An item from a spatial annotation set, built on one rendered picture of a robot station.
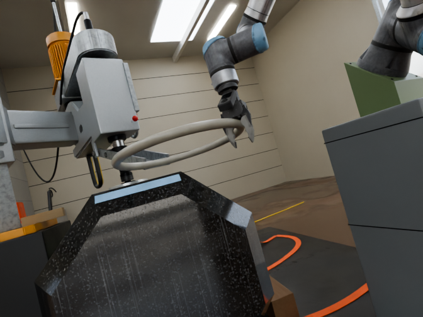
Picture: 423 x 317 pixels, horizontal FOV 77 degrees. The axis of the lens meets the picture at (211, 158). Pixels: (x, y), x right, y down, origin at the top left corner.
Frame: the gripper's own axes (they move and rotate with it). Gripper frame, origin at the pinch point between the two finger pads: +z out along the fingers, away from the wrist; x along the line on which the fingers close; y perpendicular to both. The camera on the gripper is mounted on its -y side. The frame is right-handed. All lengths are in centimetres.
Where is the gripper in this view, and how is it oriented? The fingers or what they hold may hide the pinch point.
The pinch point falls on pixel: (242, 141)
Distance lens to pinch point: 89.2
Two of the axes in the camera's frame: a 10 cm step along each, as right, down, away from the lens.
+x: -8.7, 3.1, 3.8
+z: 2.9, 9.5, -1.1
